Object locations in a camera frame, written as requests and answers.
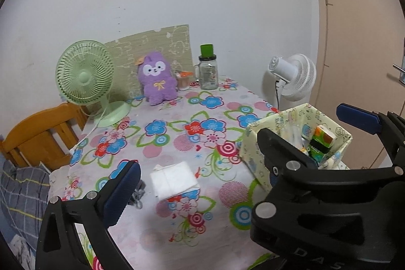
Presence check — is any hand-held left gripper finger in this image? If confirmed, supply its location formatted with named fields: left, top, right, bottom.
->
left=34, top=160, right=142, bottom=270

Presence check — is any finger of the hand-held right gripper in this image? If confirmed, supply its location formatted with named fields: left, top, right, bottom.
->
left=250, top=128, right=405, bottom=255
left=336, top=103, right=405, bottom=167

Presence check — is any yellow cartoon print storage box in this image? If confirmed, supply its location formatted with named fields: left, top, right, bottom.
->
left=239, top=102, right=354, bottom=195

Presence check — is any green orange tissue pack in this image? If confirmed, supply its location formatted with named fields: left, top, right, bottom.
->
left=308, top=125, right=337, bottom=160

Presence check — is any white tissue pack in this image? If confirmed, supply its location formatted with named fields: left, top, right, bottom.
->
left=149, top=161, right=201, bottom=203

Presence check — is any white desk fan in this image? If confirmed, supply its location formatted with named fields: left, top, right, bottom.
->
left=264, top=54, right=317, bottom=100

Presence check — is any beige door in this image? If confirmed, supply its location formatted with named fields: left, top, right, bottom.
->
left=306, top=0, right=405, bottom=170

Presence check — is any floral tablecloth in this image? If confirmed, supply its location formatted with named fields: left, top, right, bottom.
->
left=47, top=77, right=350, bottom=270

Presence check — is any blue plaid cloth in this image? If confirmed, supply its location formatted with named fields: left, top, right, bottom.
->
left=0, top=159, right=52, bottom=262

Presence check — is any glass jar with green lid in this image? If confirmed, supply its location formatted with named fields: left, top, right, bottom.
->
left=193, top=44, right=220, bottom=90

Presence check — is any wooden chair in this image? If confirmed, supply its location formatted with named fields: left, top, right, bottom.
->
left=0, top=102, right=91, bottom=173

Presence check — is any purple plush toy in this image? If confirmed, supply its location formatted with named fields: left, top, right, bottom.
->
left=136, top=50, right=178, bottom=107

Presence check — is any small cup with orange lid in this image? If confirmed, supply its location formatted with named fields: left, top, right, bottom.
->
left=175, top=69, right=193, bottom=92

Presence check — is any green desk fan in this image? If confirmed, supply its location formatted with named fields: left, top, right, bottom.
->
left=55, top=40, right=131, bottom=129

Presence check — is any beige patterned board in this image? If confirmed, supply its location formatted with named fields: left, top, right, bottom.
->
left=103, top=24, right=194, bottom=101

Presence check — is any black fan cable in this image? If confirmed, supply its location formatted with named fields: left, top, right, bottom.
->
left=274, top=80, right=283, bottom=110

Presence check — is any metal door handle lock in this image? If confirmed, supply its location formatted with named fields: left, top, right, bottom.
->
left=392, top=36, right=405, bottom=85

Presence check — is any white fan cable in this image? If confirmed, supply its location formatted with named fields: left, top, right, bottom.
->
left=83, top=99, right=111, bottom=138

